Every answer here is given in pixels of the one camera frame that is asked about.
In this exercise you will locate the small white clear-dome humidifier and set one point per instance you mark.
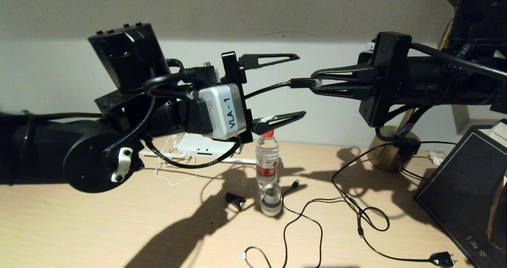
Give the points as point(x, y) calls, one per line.
point(271, 206)

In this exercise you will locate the brass desk lamp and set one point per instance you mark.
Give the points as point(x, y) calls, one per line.
point(390, 159)

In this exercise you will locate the black left camera bracket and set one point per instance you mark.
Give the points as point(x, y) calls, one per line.
point(194, 115)

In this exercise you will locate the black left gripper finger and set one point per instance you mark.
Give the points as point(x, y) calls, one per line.
point(257, 60)
point(277, 123)

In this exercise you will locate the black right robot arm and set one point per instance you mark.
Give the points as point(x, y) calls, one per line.
point(435, 81)

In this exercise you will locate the dark blue gift bag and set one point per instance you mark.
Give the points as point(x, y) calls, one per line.
point(459, 204)

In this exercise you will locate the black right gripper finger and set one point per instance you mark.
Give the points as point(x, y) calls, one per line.
point(352, 91)
point(356, 73)

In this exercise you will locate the white wifi router with antennas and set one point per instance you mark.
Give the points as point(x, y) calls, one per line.
point(198, 147)

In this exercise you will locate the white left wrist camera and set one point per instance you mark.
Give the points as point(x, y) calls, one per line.
point(223, 111)

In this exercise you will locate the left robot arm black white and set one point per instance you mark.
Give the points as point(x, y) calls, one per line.
point(43, 153)

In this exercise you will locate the black block on lamp base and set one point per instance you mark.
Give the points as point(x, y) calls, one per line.
point(406, 146)

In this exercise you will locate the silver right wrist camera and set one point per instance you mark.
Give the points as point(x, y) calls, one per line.
point(370, 46)

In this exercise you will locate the small white crumpled item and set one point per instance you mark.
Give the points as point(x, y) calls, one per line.
point(435, 159)

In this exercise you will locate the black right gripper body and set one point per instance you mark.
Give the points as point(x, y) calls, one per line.
point(386, 79)

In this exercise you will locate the small black plastic clip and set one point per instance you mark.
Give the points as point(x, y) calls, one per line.
point(234, 200)

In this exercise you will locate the clear water bottle red cap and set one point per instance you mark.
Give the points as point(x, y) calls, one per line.
point(267, 169)

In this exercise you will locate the white box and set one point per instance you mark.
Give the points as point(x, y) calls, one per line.
point(498, 135)

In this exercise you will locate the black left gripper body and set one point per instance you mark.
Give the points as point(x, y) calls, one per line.
point(231, 67)

